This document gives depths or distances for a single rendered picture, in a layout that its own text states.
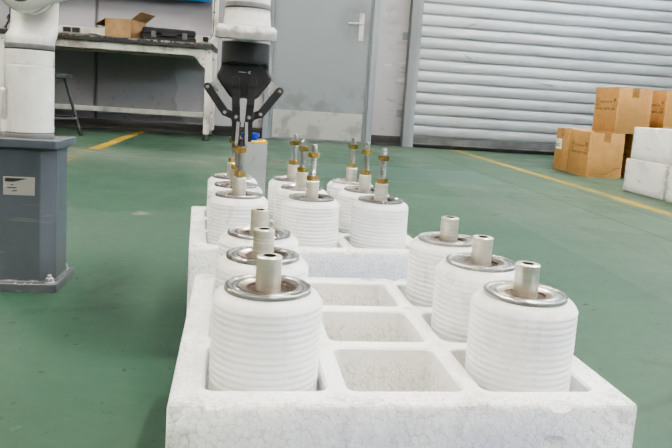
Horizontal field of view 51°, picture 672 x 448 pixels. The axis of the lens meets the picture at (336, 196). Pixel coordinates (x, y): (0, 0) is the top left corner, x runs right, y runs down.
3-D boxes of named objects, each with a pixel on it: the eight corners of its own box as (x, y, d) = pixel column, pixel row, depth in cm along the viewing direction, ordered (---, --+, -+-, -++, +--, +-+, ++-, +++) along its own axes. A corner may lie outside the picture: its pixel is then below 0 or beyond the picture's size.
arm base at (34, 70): (-4, 137, 135) (-4, 46, 132) (13, 134, 144) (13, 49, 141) (46, 139, 136) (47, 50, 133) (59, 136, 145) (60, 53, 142)
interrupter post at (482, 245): (473, 268, 74) (476, 238, 74) (466, 263, 77) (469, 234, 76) (494, 269, 75) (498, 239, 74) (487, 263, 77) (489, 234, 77)
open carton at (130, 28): (110, 40, 593) (111, 13, 590) (154, 43, 588) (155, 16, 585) (93, 37, 563) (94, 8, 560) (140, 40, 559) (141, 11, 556)
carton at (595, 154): (620, 179, 461) (626, 133, 457) (585, 177, 459) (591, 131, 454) (599, 173, 491) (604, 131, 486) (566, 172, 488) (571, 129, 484)
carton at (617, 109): (648, 135, 459) (653, 89, 455) (614, 133, 456) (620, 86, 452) (623, 132, 489) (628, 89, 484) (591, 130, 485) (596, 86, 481)
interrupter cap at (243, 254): (225, 267, 68) (225, 260, 68) (226, 250, 75) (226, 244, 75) (302, 270, 69) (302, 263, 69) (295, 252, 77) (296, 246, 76)
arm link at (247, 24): (214, 37, 101) (216, -7, 101) (217, 42, 112) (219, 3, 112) (277, 42, 103) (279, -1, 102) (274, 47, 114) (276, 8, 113)
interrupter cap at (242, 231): (226, 242, 80) (227, 236, 79) (227, 229, 87) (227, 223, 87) (292, 244, 81) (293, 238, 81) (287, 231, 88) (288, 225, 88)
